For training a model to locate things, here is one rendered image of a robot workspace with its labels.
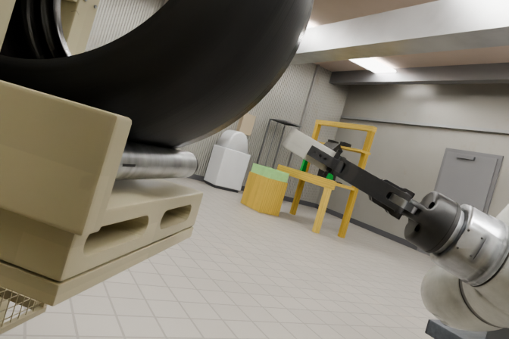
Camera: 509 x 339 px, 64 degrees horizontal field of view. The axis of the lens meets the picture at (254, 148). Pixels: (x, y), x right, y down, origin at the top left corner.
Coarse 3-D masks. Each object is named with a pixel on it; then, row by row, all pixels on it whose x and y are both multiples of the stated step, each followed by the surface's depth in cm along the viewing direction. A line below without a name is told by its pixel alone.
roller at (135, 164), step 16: (128, 144) 45; (144, 144) 51; (128, 160) 43; (144, 160) 47; (160, 160) 51; (176, 160) 58; (192, 160) 65; (128, 176) 45; (144, 176) 49; (160, 176) 54; (176, 176) 61
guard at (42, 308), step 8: (16, 296) 110; (24, 296) 114; (0, 304) 105; (8, 304) 108; (16, 304) 111; (40, 304) 123; (0, 312) 106; (32, 312) 119; (40, 312) 122; (16, 320) 112; (24, 320) 115; (0, 328) 106; (8, 328) 110
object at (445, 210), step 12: (432, 192) 52; (420, 204) 49; (432, 204) 50; (444, 204) 50; (456, 204) 50; (408, 216) 49; (420, 216) 49; (432, 216) 49; (444, 216) 49; (456, 216) 49; (408, 228) 53; (420, 228) 49; (432, 228) 49; (444, 228) 49; (408, 240) 52; (420, 240) 50; (432, 240) 49; (444, 240) 49; (432, 252) 51
